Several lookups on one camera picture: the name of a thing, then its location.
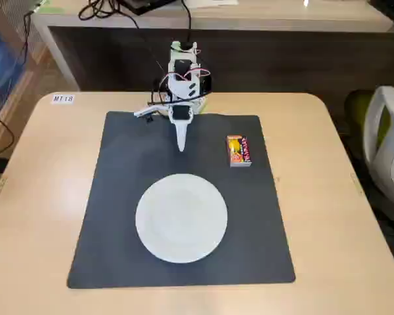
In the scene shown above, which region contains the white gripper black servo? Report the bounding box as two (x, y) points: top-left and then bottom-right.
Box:
(168, 104), (194, 153)

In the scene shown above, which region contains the red yellow snack box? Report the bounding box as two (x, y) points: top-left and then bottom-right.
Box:
(227, 135), (253, 169)

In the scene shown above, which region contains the white round dish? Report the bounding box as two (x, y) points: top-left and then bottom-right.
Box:
(135, 173), (229, 264)

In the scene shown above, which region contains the dark grey square mat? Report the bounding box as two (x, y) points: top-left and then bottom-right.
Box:
(66, 110), (296, 290)

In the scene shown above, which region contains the beige background desk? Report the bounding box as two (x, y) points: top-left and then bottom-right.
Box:
(30, 0), (394, 92)

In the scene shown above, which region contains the black device on desk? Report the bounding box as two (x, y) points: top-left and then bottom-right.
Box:
(121, 0), (179, 16)

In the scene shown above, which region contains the white paper sheet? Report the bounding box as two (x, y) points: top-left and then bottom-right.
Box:
(186, 0), (240, 9)

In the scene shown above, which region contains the green tape strip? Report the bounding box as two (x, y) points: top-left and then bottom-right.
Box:
(35, 0), (66, 14)

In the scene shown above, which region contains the blue plastic bin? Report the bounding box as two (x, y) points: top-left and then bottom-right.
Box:
(0, 22), (28, 98)

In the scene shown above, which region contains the white chair with green cushion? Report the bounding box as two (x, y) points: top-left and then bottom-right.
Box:
(343, 85), (394, 214)

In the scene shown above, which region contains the black keyboard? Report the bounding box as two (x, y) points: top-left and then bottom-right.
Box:
(370, 0), (394, 26)

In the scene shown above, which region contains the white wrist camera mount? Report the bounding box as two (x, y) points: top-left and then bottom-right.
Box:
(133, 102), (169, 125)

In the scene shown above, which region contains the black cable from desk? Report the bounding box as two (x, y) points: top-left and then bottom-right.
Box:
(181, 0), (193, 44)

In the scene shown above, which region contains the black coiled cable bundle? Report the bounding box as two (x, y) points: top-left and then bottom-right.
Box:
(77, 0), (140, 30)

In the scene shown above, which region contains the thin black floor cable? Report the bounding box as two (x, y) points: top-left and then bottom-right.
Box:
(0, 9), (33, 156)

